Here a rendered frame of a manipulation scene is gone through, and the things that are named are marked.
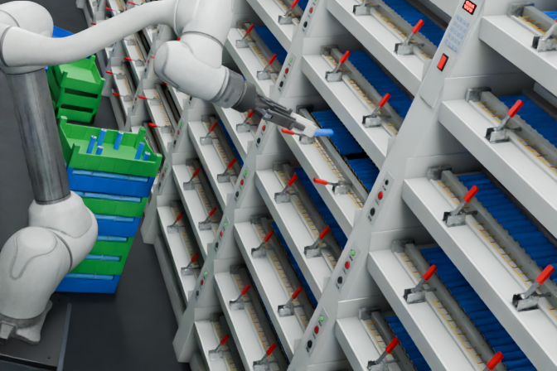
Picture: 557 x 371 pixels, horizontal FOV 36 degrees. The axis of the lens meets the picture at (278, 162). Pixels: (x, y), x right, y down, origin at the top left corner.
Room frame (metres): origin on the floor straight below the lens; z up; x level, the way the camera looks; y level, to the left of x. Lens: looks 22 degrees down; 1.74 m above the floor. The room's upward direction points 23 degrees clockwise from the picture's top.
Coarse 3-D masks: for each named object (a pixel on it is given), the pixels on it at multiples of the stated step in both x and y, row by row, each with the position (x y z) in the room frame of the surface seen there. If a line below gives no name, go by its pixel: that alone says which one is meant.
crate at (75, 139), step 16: (64, 128) 2.58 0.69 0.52; (80, 128) 2.63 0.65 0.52; (96, 128) 2.66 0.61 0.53; (144, 128) 2.75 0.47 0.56; (64, 144) 2.49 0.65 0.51; (80, 144) 2.60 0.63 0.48; (112, 144) 2.69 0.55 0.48; (128, 144) 2.73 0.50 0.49; (80, 160) 2.44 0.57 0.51; (96, 160) 2.47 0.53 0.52; (112, 160) 2.50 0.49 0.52; (128, 160) 2.53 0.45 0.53; (160, 160) 2.59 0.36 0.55
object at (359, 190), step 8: (304, 112) 2.35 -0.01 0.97; (312, 120) 2.30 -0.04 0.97; (320, 136) 2.22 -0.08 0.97; (328, 144) 2.17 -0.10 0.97; (320, 152) 2.15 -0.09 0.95; (328, 152) 2.15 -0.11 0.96; (336, 152) 2.13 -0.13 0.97; (336, 160) 2.10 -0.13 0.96; (336, 168) 2.07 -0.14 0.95; (344, 168) 2.06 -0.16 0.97; (344, 176) 2.04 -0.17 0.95; (352, 176) 2.02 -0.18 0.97; (352, 184) 1.99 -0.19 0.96; (360, 184) 1.99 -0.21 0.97; (360, 192) 1.95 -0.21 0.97; (360, 200) 1.94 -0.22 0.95
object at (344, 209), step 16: (304, 96) 2.40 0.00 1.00; (320, 96) 2.41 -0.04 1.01; (288, 144) 2.28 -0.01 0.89; (304, 160) 2.15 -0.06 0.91; (320, 160) 2.13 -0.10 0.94; (320, 176) 2.04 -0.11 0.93; (336, 176) 2.05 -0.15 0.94; (320, 192) 2.03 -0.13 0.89; (336, 208) 1.93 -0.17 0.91; (352, 208) 1.92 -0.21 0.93; (352, 224) 1.84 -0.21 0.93
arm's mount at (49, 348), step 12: (60, 300) 2.10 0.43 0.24; (48, 312) 2.03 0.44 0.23; (60, 312) 2.05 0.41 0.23; (48, 324) 1.99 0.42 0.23; (60, 324) 2.01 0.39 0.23; (48, 336) 1.95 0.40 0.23; (60, 336) 1.96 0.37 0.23; (0, 348) 1.83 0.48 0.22; (12, 348) 1.85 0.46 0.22; (24, 348) 1.87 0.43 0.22; (36, 348) 1.89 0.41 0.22; (48, 348) 1.91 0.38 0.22; (60, 348) 1.92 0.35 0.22; (12, 360) 1.82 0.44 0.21; (24, 360) 1.83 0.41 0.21; (36, 360) 1.85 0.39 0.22; (48, 360) 1.86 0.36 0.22
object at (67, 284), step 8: (64, 280) 2.48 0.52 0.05; (72, 280) 2.50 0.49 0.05; (80, 280) 2.51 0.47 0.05; (88, 280) 2.53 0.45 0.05; (96, 280) 2.55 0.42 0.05; (104, 280) 2.56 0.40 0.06; (112, 280) 2.58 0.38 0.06; (56, 288) 2.47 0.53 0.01; (64, 288) 2.49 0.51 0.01; (72, 288) 2.50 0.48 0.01; (80, 288) 2.52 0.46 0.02; (88, 288) 2.53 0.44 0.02; (96, 288) 2.55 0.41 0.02; (104, 288) 2.57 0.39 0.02; (112, 288) 2.59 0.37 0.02
